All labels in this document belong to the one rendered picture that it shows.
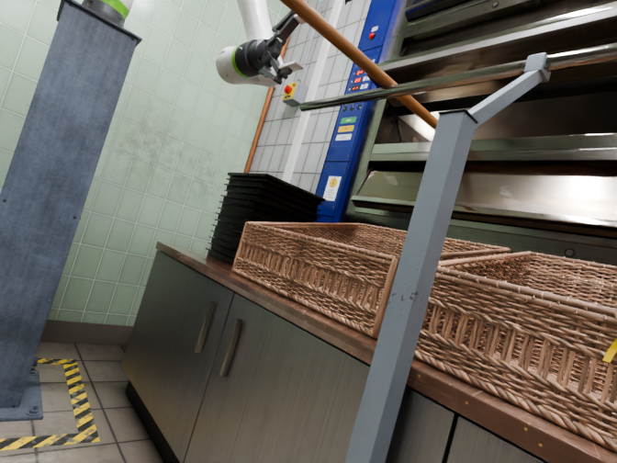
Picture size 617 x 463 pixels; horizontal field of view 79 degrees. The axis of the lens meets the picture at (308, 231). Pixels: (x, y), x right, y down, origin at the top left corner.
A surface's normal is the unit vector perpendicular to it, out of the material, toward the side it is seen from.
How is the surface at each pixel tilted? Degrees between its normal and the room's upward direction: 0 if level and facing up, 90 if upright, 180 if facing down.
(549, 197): 70
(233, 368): 90
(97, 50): 90
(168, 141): 90
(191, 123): 90
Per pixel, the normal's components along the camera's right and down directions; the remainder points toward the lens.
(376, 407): -0.72, -0.25
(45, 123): 0.61, 0.13
